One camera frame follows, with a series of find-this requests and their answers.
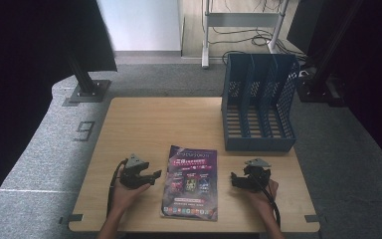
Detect person's left hand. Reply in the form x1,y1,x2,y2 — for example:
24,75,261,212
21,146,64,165
110,167,152,213

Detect black curtain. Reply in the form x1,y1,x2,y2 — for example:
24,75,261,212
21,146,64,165
286,0,382,175
0,0,118,220

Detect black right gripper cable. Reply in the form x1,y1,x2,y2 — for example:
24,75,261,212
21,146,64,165
254,174,282,229

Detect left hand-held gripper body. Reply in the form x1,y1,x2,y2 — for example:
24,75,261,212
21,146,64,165
118,152,157,190

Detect white metal stand frame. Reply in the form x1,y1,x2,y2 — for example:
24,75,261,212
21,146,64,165
201,0,291,70

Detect black floor cables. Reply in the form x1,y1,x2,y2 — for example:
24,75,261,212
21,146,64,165
208,0,307,66

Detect person's right hand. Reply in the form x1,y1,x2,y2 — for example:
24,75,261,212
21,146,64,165
245,178,280,217

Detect grey table bracket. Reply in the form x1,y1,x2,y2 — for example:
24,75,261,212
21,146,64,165
303,214,326,224
59,213,85,225

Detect purple magazine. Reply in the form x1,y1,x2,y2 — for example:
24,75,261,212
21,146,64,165
160,144,219,222

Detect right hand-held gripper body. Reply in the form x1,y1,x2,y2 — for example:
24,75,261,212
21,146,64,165
243,157,273,193

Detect black post with base plate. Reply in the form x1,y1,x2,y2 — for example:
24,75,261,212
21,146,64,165
63,49,112,105

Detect black metal stand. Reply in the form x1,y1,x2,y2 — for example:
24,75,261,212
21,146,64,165
296,0,366,108

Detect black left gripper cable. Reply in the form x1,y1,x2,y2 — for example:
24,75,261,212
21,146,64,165
105,158,129,218

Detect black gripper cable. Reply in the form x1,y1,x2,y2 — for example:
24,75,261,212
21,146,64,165
105,158,129,218
254,174,282,229

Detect blue plastic file rack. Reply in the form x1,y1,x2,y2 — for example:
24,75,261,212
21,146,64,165
221,53,301,153

